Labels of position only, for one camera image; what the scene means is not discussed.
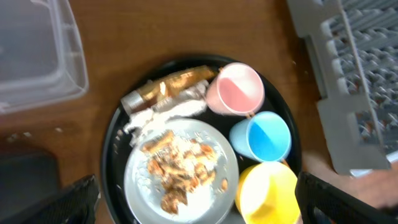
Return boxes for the gold snack wrapper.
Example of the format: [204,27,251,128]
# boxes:
[121,65,216,114]

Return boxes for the blue cup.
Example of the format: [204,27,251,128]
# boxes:
[229,111,292,162]

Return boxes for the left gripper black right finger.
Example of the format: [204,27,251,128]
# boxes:
[295,172,397,224]

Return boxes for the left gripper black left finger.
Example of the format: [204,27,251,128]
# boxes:
[2,174,101,224]

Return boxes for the white napkin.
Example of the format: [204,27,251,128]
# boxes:
[123,80,209,147]

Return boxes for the pink cup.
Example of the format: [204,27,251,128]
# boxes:
[205,62,265,116]

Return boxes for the grey dishwasher rack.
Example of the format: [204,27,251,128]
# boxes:
[287,0,397,177]

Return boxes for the clear plastic waste bin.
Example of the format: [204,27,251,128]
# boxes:
[1,0,89,114]

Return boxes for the black rectangular tray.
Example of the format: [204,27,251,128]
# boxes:
[1,149,60,222]

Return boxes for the peanut shells and rice scraps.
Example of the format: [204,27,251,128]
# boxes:
[141,130,221,215]

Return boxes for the grey plate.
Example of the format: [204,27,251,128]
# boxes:
[124,118,239,223]

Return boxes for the yellow bowl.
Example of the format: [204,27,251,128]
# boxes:
[235,162,300,224]

